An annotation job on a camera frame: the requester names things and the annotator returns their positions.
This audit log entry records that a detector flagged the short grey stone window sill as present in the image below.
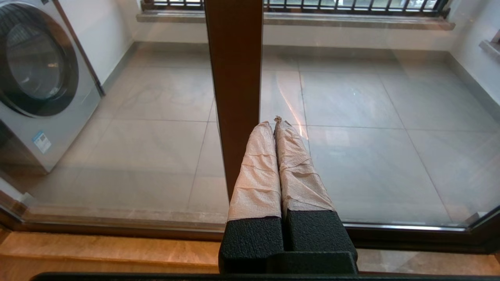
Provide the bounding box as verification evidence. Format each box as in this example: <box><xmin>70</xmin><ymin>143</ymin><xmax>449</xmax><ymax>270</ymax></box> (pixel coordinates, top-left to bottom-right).
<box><xmin>479</xmin><ymin>38</ymin><xmax>500</xmax><ymax>61</ymax></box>

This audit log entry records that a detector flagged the silver front-load washing machine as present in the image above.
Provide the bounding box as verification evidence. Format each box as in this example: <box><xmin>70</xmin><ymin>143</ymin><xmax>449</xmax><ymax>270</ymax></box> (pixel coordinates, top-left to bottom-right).
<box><xmin>0</xmin><ymin>0</ymin><xmax>105</xmax><ymax>175</ymax></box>

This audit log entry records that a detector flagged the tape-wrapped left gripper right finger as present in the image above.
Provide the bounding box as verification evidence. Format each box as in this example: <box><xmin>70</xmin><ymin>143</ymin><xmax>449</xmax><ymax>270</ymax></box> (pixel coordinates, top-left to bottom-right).
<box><xmin>269</xmin><ymin>116</ymin><xmax>359</xmax><ymax>274</ymax></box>

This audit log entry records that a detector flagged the long grey stone window sill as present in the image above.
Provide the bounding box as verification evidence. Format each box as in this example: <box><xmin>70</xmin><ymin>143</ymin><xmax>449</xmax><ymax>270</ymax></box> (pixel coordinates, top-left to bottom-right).
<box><xmin>136</xmin><ymin>10</ymin><xmax>456</xmax><ymax>32</ymax></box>

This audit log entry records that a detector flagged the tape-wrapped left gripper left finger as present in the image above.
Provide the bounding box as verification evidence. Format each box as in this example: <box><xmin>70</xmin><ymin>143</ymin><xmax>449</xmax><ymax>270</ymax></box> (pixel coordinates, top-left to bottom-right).
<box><xmin>218</xmin><ymin>121</ymin><xmax>284</xmax><ymax>274</ymax></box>

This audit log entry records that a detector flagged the black long window railing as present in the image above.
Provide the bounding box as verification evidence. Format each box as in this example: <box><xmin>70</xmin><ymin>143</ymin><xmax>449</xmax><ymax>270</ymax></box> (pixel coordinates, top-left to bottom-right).
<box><xmin>141</xmin><ymin>0</ymin><xmax>450</xmax><ymax>17</ymax></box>

